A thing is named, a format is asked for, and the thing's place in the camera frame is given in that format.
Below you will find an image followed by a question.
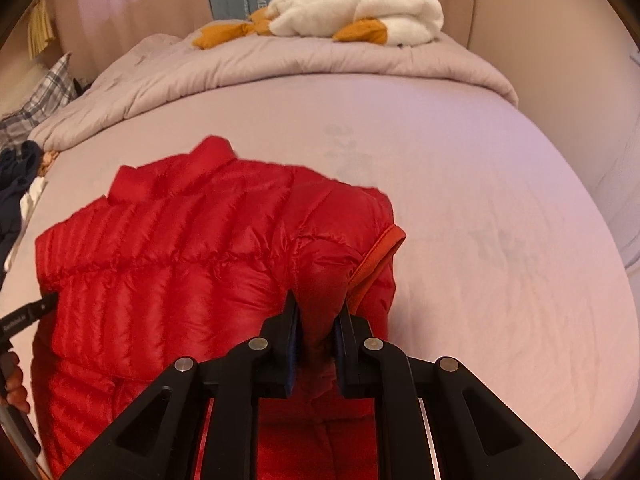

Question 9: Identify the pink bed sheet mattress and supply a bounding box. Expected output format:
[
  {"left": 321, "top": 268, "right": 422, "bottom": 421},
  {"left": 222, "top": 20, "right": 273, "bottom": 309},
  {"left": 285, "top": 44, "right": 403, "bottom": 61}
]
[{"left": 1, "top": 75, "right": 639, "bottom": 476}]

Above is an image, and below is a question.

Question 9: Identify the yellow hanging cloth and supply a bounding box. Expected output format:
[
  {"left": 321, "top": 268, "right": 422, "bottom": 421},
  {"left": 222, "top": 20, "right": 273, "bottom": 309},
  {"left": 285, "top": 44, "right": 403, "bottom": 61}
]
[{"left": 27, "top": 0, "right": 55, "bottom": 60}]

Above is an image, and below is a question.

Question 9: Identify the red down jacket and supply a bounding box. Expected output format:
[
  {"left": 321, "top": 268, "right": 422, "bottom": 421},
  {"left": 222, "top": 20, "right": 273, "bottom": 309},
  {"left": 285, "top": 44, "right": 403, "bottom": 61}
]
[{"left": 32, "top": 136, "right": 406, "bottom": 479}]

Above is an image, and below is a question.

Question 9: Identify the plaid pillow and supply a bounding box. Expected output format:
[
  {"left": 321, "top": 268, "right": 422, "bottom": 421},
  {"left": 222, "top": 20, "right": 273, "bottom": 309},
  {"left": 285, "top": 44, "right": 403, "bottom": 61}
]
[{"left": 1, "top": 52, "right": 78, "bottom": 150}]

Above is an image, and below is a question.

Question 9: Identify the white folded garment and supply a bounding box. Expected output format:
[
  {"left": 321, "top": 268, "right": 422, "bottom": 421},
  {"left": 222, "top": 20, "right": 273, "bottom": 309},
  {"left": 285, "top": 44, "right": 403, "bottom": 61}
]
[{"left": 3, "top": 177, "right": 47, "bottom": 272}]

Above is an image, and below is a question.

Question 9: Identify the white goose plush toy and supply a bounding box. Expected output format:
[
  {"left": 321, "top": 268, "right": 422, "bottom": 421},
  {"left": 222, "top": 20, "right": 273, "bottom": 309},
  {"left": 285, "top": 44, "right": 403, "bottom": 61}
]
[{"left": 192, "top": 0, "right": 445, "bottom": 50}]

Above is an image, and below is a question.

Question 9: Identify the person's left hand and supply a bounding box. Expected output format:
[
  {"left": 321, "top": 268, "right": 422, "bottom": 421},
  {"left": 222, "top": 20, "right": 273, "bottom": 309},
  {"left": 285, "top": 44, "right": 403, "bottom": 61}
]
[{"left": 1, "top": 351, "right": 32, "bottom": 415}]

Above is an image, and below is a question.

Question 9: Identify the dark navy clothes pile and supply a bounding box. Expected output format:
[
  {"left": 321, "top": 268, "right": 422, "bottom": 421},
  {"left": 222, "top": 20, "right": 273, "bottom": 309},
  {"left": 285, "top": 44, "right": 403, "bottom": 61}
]
[{"left": 0, "top": 141, "right": 43, "bottom": 275}]

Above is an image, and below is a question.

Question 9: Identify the grey folded duvet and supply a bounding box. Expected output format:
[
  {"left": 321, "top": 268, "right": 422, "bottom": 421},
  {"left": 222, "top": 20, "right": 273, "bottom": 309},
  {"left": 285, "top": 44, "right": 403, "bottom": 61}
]
[{"left": 28, "top": 34, "right": 518, "bottom": 152}]

